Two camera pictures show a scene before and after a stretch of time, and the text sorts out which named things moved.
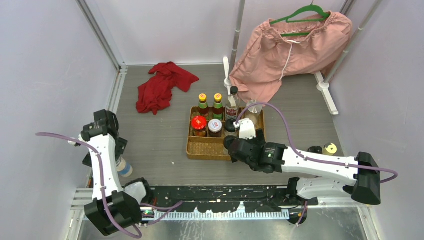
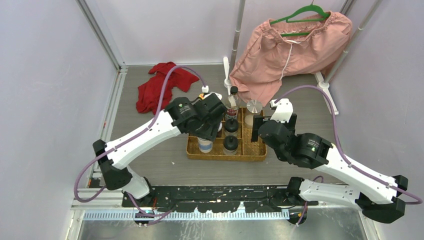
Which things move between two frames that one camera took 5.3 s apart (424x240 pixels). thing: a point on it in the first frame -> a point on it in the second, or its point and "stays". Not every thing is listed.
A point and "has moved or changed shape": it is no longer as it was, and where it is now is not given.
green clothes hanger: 312,6 stays
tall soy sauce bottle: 232,109 stays
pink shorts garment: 289,47 stays
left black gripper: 120,147 -> 210,133
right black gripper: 259,140 -> 257,119
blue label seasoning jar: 123,168 has moved or changed shape
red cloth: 155,94 stays
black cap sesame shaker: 229,128 stays
